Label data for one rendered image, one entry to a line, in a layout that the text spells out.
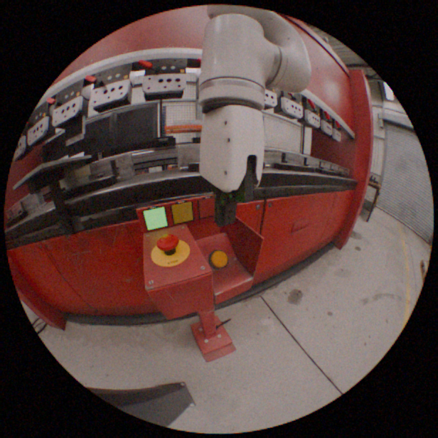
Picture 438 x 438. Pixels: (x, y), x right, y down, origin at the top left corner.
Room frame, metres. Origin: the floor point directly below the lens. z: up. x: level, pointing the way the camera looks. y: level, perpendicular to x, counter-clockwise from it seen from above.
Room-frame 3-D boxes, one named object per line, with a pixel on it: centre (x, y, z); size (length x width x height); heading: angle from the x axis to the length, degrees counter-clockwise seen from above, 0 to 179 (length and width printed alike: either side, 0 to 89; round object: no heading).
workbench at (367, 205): (2.21, -4.10, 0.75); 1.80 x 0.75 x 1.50; 113
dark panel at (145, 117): (0.75, 0.95, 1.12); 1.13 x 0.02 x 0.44; 111
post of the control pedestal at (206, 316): (0.20, 0.05, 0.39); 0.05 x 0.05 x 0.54; 26
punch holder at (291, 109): (0.70, -0.36, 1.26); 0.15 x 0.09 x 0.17; 111
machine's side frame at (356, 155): (1.34, -1.51, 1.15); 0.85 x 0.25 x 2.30; 21
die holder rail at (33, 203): (0.16, 1.06, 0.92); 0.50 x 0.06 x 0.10; 111
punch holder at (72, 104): (0.35, 0.57, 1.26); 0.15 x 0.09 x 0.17; 111
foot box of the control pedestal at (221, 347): (0.18, 0.04, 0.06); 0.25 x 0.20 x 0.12; 26
